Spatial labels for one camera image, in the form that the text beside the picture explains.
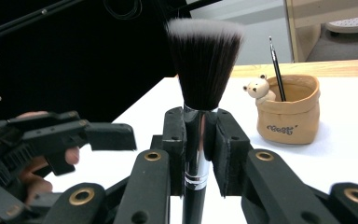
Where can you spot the black curtain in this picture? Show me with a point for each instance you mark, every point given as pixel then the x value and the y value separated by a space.
pixel 74 68

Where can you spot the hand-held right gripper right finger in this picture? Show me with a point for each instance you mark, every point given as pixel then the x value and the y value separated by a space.
pixel 230 155

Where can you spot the black metal stand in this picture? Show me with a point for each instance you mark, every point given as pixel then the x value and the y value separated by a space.
pixel 12 25

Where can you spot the thin black liner brush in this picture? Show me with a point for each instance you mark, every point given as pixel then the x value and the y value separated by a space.
pixel 276 68

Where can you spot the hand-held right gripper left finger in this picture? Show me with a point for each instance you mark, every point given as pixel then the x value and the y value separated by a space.
pixel 175 149

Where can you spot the round flat disc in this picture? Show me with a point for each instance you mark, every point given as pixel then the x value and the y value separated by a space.
pixel 354 24

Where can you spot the tan pot with bear figure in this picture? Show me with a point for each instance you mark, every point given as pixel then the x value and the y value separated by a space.
pixel 289 121

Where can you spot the black makeup brush silver ferrule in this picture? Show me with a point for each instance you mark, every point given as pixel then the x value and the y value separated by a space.
pixel 203 68

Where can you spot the light wooden desk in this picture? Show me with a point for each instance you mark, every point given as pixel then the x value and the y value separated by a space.
pixel 323 12

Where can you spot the white table cover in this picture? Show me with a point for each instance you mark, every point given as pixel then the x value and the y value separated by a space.
pixel 338 161

